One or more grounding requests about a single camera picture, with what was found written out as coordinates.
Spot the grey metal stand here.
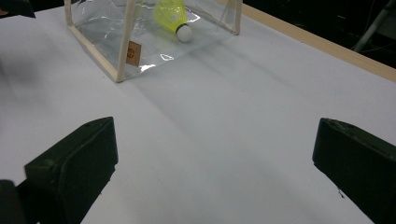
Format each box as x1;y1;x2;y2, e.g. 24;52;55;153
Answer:
353;0;396;53

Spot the yellow shuttlecock white cork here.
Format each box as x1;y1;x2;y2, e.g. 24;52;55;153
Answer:
152;0;194;44

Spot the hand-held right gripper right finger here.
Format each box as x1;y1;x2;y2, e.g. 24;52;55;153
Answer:
312;117;396;224

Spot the clear plastic bag beige trim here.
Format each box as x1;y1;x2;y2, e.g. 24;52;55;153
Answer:
64;0;244;84

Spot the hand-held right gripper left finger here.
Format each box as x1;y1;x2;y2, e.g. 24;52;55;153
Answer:
24;116;120;224

